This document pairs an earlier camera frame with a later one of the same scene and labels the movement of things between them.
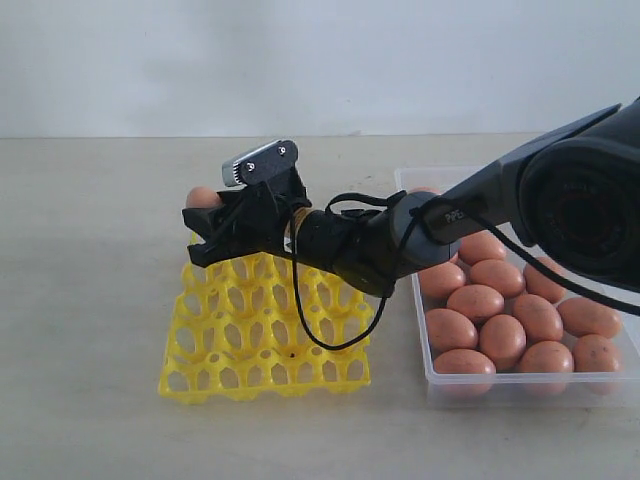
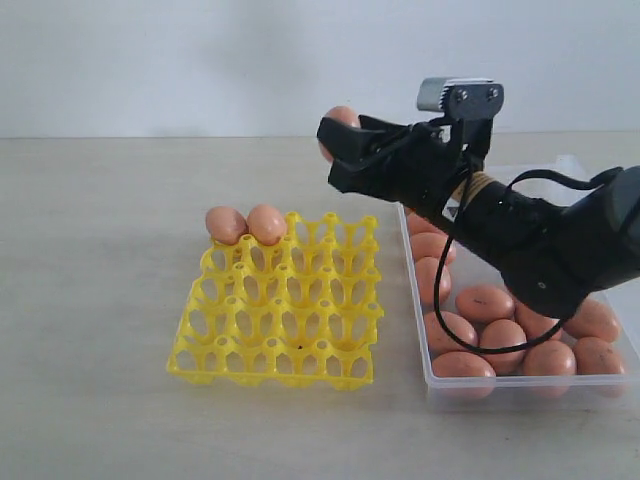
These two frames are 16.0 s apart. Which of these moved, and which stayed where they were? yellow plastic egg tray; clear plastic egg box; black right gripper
Moved: black right gripper; yellow plastic egg tray
Stayed: clear plastic egg box
